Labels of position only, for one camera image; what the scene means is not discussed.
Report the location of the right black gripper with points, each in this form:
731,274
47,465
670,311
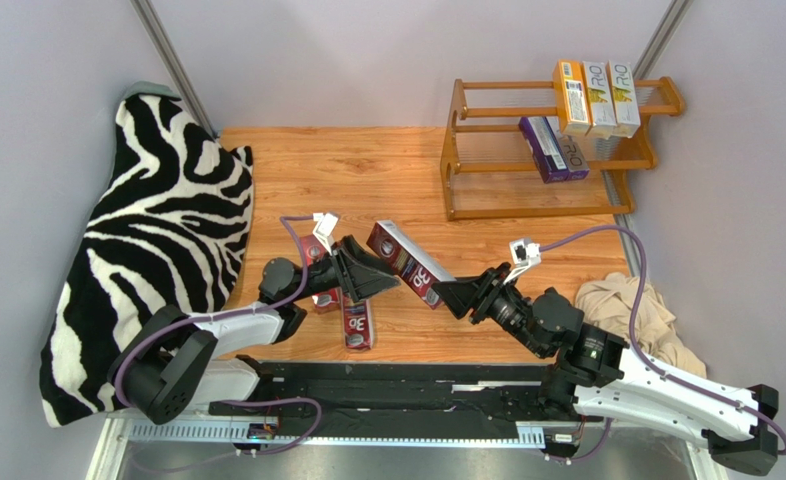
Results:
487,291

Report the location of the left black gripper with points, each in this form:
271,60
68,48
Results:
359,273

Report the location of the red 3d toothpaste box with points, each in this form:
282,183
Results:
419,270
358,327

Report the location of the purple white R.O.C.S. toothpaste box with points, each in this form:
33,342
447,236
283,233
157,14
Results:
572,154

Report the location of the orange white R.O.C.S. toothpaste box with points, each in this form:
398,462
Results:
624,98

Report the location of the silver yellow R.O.C.S. toothpaste box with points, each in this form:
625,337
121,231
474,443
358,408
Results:
599,100

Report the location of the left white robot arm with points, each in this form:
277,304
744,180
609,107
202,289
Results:
177,361

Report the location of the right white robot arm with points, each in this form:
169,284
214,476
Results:
598,374

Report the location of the orange wooden shelf rack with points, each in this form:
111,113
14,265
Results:
486,165

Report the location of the small red toothpaste box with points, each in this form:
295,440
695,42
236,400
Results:
329,300

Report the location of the beige crumpled cloth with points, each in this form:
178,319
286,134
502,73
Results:
607,304

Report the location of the zebra pattern cushion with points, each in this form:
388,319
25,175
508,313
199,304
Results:
170,228

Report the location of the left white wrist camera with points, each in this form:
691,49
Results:
325,224

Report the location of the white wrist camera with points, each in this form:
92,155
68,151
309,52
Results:
526,254
325,224

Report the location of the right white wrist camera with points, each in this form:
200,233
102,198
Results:
526,254

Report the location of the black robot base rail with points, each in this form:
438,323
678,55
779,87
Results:
383,404

